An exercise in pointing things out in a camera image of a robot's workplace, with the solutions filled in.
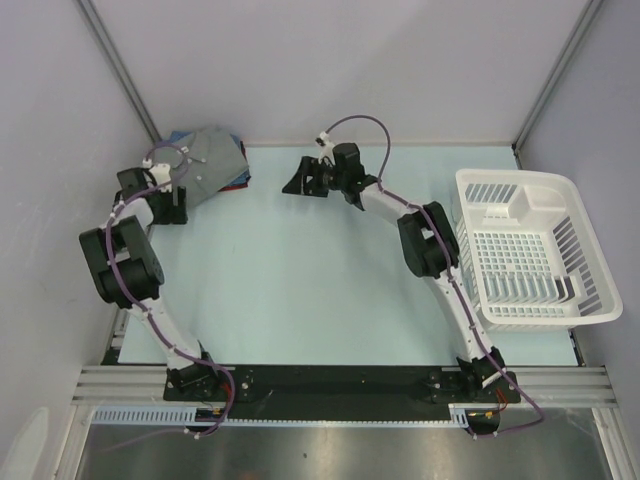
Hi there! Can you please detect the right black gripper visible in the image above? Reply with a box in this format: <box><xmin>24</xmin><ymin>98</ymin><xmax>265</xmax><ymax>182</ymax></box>
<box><xmin>283</xmin><ymin>156</ymin><xmax>348</xmax><ymax>198</ymax></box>

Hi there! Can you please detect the grey long sleeve shirt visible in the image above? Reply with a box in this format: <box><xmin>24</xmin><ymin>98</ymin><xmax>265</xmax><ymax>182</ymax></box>
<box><xmin>169</xmin><ymin>127</ymin><xmax>251</xmax><ymax>210</ymax></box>

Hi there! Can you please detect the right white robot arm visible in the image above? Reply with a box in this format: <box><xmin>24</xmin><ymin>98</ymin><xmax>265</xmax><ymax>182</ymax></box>
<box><xmin>282</xmin><ymin>143</ymin><xmax>506</xmax><ymax>401</ymax></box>

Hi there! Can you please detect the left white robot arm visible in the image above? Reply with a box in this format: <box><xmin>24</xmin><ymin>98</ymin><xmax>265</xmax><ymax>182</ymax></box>
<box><xmin>79</xmin><ymin>164</ymin><xmax>221</xmax><ymax>401</ymax></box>

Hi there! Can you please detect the folded red shirt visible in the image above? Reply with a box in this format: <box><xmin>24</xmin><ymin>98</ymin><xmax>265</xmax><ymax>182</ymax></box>
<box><xmin>220</xmin><ymin>141</ymin><xmax>251</xmax><ymax>192</ymax></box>

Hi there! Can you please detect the folded blue checked shirt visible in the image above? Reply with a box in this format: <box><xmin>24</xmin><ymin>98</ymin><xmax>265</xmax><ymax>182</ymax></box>
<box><xmin>169</xmin><ymin>127</ymin><xmax>250</xmax><ymax>191</ymax></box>

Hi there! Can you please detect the white plastic laundry basket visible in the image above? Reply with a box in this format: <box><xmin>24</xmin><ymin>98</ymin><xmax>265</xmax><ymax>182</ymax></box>
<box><xmin>453</xmin><ymin>169</ymin><xmax>623</xmax><ymax>331</ymax></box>

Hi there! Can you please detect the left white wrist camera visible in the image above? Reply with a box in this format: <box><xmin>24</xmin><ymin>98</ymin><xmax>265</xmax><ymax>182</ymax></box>
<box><xmin>141</xmin><ymin>158</ymin><xmax>173</xmax><ymax>193</ymax></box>

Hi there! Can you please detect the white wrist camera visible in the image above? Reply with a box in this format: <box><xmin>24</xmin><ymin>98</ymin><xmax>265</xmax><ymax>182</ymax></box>
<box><xmin>141</xmin><ymin>158</ymin><xmax>173</xmax><ymax>193</ymax></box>
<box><xmin>315</xmin><ymin>131</ymin><xmax>335</xmax><ymax>165</ymax></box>

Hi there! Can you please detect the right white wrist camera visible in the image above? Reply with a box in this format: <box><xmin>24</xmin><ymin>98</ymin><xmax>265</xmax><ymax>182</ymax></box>
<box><xmin>315</xmin><ymin>131</ymin><xmax>335</xmax><ymax>165</ymax></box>

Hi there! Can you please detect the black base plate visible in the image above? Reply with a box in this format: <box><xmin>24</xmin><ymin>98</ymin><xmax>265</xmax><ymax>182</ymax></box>
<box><xmin>163</xmin><ymin>364</ymin><xmax>521</xmax><ymax>424</ymax></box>

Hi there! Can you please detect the white slotted cable duct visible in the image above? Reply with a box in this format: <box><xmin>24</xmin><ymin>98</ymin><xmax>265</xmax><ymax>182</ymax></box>
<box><xmin>92</xmin><ymin>405</ymin><xmax>469</xmax><ymax>429</ymax></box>

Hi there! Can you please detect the left aluminium corner post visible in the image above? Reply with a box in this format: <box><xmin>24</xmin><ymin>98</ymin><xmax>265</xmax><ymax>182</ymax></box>
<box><xmin>73</xmin><ymin>0</ymin><xmax>161</xmax><ymax>143</ymax></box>

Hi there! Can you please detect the aluminium corner post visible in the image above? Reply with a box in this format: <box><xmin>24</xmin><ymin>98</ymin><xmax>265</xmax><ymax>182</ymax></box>
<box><xmin>511</xmin><ymin>0</ymin><xmax>606</xmax><ymax>158</ymax></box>
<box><xmin>73</xmin><ymin>0</ymin><xmax>161</xmax><ymax>143</ymax></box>

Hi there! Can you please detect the right aluminium corner post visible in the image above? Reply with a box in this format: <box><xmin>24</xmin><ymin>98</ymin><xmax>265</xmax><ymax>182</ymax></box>
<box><xmin>511</xmin><ymin>0</ymin><xmax>606</xmax><ymax>158</ymax></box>

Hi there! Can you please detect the aluminium frame rail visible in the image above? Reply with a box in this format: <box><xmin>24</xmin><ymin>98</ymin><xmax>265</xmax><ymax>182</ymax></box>
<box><xmin>72</xmin><ymin>365</ymin><xmax>618</xmax><ymax>408</ymax></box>

